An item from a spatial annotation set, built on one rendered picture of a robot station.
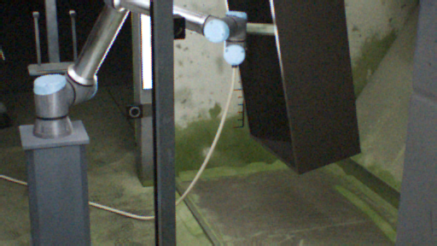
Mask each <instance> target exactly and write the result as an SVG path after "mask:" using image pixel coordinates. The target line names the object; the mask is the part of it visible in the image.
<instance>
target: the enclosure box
mask: <svg viewBox="0 0 437 246"><path fill-rule="evenodd" d="M225 3H226V7H227V12H230V11H232V12H244V13H246V14H247V15H248V17H247V23H252V24H273V26H274V30H275V34H276V35H258V34H254V35H253V34H247V40H246V48H247V50H245V53H246V56H245V59H244V61H242V62H241V63H240V64H238V68H237V69H238V76H239V80H240V84H241V91H242V98H243V101H244V108H245V113H246V116H247V123H248V131H249V134H250V137H251V138H252V139H253V140H255V141H256V142H257V143H259V144H260V145H261V146H263V147H264V148H265V149H267V151H270V152H271V154H273V155H274V156H275V157H276V158H278V159H279V161H282V163H285V165H286V166H288V167H289V168H291V169H292V170H293V171H294V172H296V173H297V174H298V175H301V174H303V173H309V172H310V171H312V170H314V169H318V168H320V167H325V166H327V165H329V164H331V163H335V162H337V161H341V160H344V159H346V158H350V157H351V156H354V155H359V154H360V153H361V149H360V142H359V130H358V119H357V113H356V102H355V96H354V89H353V72H352V66H351V55H350V49H349V43H348V36H347V20H346V14H345V2H344V0H225Z"/></svg>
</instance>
